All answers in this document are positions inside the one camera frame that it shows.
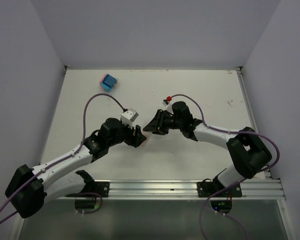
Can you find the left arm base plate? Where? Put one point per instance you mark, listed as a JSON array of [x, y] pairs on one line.
[[100, 187]]

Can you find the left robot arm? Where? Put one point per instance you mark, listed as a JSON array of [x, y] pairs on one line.
[[31, 187]]

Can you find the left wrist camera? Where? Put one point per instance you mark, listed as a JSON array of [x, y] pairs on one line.
[[128, 117]]

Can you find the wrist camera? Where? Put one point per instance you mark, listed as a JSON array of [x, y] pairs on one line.
[[167, 103], [128, 117]]

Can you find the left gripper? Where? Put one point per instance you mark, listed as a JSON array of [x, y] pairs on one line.
[[135, 140]]

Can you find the beige cube socket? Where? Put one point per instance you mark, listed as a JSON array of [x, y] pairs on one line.
[[147, 137]]

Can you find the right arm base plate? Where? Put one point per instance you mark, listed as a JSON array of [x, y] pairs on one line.
[[207, 187]]

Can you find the blue pink cube socket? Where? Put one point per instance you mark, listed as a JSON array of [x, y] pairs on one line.
[[108, 82]]

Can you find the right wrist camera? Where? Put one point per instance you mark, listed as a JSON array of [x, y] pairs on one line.
[[167, 103]]

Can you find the aluminium mounting rail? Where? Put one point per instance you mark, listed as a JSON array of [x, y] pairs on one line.
[[266, 189]]

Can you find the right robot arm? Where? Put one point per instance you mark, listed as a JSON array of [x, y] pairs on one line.
[[247, 151]]

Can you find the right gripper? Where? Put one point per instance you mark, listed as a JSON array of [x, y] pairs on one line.
[[156, 126]]

